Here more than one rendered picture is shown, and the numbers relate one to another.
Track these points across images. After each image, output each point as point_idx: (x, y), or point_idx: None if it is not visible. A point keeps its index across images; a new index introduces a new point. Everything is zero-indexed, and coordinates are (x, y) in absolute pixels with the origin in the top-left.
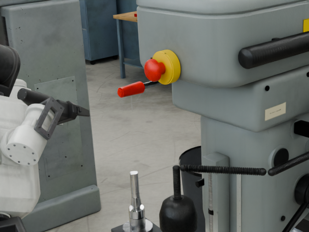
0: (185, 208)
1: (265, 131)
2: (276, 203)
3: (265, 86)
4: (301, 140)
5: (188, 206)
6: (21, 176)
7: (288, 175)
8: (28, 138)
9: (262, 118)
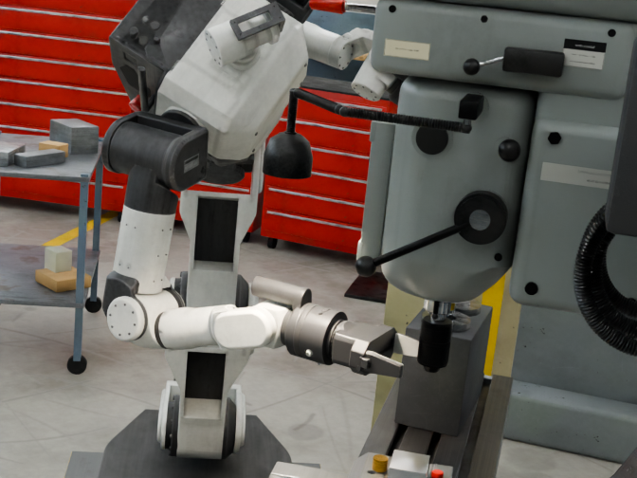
0: (281, 141)
1: (416, 87)
2: (419, 207)
3: (390, 5)
4: (485, 132)
5: (285, 142)
6: (230, 89)
7: (451, 175)
8: (219, 29)
9: (380, 49)
